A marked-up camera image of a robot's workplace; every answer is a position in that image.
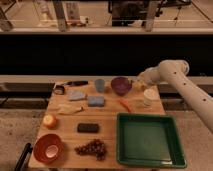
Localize orange carrot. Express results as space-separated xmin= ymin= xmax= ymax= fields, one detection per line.
xmin=119 ymin=99 xmax=132 ymax=113

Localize blue grey cup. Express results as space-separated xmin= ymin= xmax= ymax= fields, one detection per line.
xmin=94 ymin=79 xmax=105 ymax=93

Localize green plastic tray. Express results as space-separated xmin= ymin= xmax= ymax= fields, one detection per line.
xmin=116 ymin=113 xmax=187 ymax=169

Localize red yellow apple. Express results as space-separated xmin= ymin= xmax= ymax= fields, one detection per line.
xmin=43 ymin=114 xmax=58 ymax=129

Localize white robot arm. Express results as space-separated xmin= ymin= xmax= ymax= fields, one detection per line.
xmin=137 ymin=60 xmax=213 ymax=133

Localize dark purple bowl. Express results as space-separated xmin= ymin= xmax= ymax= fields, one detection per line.
xmin=111 ymin=77 xmax=132 ymax=96

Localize blue sponge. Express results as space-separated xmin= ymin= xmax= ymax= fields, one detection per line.
xmin=87 ymin=96 xmax=105 ymax=107

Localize small white cup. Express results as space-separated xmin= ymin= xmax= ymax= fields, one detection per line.
xmin=45 ymin=145 xmax=58 ymax=158

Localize black rectangular block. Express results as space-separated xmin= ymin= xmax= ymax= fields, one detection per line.
xmin=77 ymin=123 xmax=99 ymax=133

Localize grey blue cloth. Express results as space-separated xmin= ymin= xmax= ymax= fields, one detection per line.
xmin=68 ymin=90 xmax=87 ymax=101

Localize orange plastic bowl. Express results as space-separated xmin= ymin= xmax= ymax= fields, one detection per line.
xmin=33 ymin=134 xmax=63 ymax=164

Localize bunch of dark grapes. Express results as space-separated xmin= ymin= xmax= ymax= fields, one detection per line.
xmin=74 ymin=139 xmax=107 ymax=161

